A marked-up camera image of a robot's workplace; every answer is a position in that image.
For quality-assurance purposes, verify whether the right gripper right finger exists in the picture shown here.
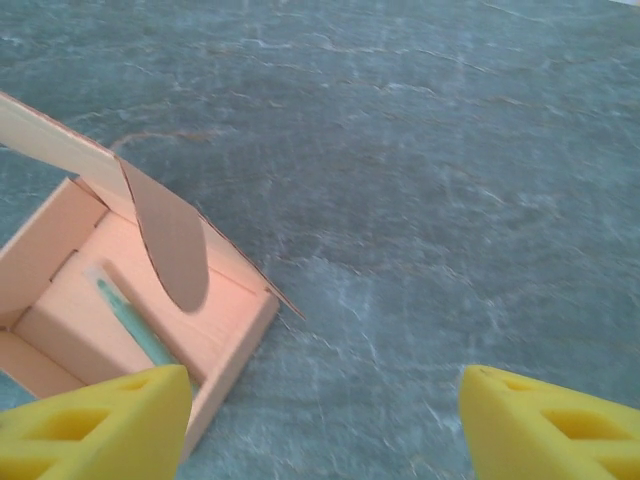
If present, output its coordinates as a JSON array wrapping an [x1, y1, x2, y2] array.
[[458, 364, 640, 480]]

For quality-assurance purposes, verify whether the orange paper box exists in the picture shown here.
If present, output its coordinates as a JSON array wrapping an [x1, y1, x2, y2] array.
[[0, 89, 308, 464]]

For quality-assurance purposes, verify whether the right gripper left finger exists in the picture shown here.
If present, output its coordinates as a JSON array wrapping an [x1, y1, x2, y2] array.
[[0, 363, 195, 480]]

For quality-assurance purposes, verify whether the green stick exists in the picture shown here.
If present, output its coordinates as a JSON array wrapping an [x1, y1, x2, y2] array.
[[93, 271, 177, 370]]

